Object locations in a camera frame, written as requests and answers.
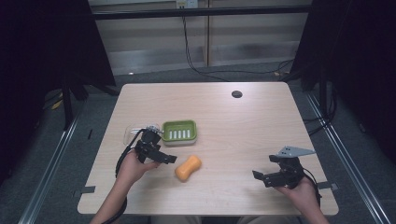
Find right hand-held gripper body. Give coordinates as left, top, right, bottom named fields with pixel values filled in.
left=276, top=146, right=317, bottom=190

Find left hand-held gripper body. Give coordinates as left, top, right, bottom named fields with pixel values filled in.
left=124, top=123, right=163, bottom=164

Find orange soap bar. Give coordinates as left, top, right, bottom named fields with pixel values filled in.
left=174, top=154, right=203, bottom=183

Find green soap dish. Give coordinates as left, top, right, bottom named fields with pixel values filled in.
left=161, top=119, right=198, bottom=147

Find person's right hand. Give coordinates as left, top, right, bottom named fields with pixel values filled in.
left=275, top=179, right=319, bottom=208

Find person's left hand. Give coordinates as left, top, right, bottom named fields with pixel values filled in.
left=116, top=150, right=162, bottom=188

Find black metal stand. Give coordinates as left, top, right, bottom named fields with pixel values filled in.
left=61, top=76, right=75, bottom=131

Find dark curtain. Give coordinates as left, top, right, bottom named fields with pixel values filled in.
left=288, top=0, right=396, bottom=162
left=0, top=0, right=117, bottom=185

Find right hand-held gripper black cable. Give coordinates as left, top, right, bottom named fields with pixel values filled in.
left=302, top=167, right=322, bottom=207

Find hand-held gripper black cable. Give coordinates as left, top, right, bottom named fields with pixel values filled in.
left=102, top=128, right=148, bottom=224
left=302, top=167, right=322, bottom=207

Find left hand-held gripper black cable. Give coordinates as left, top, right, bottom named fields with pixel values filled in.
left=102, top=128, right=148, bottom=224

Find grey table bracket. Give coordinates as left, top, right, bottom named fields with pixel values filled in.
left=73, top=185, right=96, bottom=198
left=317, top=181, right=339, bottom=191

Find metal floor rail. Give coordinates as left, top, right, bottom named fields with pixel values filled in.
left=304, top=92, right=391, bottom=224
left=18, top=104, right=86, bottom=224

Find black floor cables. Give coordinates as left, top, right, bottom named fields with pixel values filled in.
left=302, top=83, right=339, bottom=137

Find black wall cable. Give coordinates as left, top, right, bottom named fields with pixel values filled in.
left=181, top=15, right=295, bottom=83

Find black horizontal rail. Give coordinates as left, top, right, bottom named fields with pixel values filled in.
left=92, top=5, right=313, bottom=21

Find white wall socket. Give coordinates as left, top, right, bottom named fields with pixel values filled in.
left=176, top=0, right=199, bottom=9

